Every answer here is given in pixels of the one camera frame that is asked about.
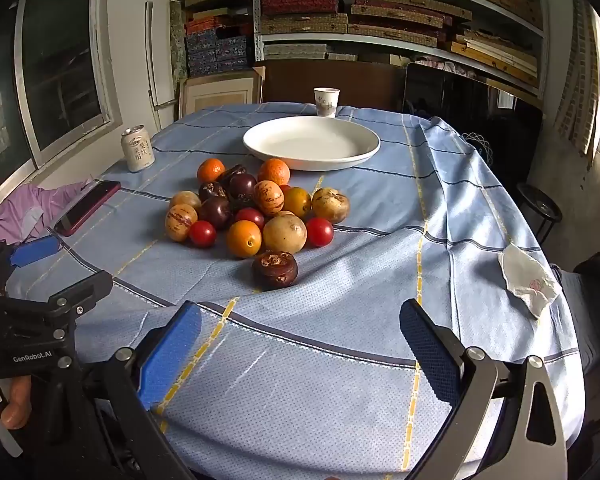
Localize red smartphone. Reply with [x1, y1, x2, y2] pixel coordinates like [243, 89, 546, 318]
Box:
[54, 180, 122, 237]

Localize white paper cup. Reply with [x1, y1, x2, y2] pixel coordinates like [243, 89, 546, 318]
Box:
[314, 87, 341, 119]

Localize small orange tomato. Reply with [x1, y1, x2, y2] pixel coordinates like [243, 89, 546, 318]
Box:
[226, 220, 263, 259]

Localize green patterned roll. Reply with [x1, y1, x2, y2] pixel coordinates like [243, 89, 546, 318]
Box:
[169, 0, 187, 81]

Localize white leaning strip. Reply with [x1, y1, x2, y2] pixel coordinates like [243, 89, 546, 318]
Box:
[145, 1, 178, 108]

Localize stack of blue patterned boxes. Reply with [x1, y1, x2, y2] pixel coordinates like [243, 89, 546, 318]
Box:
[185, 17, 253, 78]

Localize dark purple plum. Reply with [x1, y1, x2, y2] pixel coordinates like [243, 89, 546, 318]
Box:
[199, 196, 233, 230]
[228, 173, 257, 200]

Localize white plate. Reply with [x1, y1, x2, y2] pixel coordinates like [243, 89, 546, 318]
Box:
[242, 116, 382, 172]

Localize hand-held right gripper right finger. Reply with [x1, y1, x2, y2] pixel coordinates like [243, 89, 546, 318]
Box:
[399, 298, 570, 480]

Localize brick patterned curtain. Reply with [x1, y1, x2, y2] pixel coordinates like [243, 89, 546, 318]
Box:
[554, 0, 600, 161]

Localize tan passion fruit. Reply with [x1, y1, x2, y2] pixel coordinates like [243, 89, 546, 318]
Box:
[262, 212, 308, 254]
[312, 187, 351, 225]
[169, 190, 202, 212]

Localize person's left hand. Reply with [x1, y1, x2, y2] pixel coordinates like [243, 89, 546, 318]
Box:
[0, 376, 34, 431]

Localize purple cloth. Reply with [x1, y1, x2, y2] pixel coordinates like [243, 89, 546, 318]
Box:
[0, 182, 98, 251]

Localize white metal shelf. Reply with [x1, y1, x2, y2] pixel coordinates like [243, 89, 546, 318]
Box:
[252, 0, 548, 101]

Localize yellow-orange tomato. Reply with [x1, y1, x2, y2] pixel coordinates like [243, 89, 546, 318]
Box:
[282, 187, 312, 219]

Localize crumpled white tissue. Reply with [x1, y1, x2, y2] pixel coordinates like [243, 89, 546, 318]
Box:
[497, 244, 563, 318]

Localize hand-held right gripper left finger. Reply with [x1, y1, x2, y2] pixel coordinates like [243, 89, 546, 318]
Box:
[82, 301, 203, 480]

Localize striped tan pepino melon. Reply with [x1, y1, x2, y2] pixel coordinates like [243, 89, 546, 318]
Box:
[165, 203, 199, 242]
[253, 180, 286, 217]

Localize black round stool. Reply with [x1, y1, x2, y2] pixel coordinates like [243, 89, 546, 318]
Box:
[516, 182, 563, 256]

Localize wooden picture frame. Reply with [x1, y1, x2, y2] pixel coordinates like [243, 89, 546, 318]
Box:
[180, 71, 263, 118]

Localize blue checked tablecloth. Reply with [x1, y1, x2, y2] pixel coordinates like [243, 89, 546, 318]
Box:
[10, 102, 581, 480]

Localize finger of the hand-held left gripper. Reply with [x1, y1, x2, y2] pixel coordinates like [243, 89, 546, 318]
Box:
[0, 234, 63, 292]
[4, 270, 115, 322]

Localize orange tangerine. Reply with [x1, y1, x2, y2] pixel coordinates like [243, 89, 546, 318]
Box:
[258, 158, 291, 186]
[197, 158, 227, 184]

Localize red cherry tomato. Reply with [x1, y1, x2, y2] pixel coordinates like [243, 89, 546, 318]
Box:
[235, 207, 266, 231]
[305, 217, 335, 248]
[188, 220, 217, 249]

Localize white beverage can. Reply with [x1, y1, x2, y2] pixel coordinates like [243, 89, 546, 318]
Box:
[120, 125, 156, 173]

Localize brown wooden board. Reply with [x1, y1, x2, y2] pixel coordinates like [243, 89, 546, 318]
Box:
[255, 60, 407, 111]

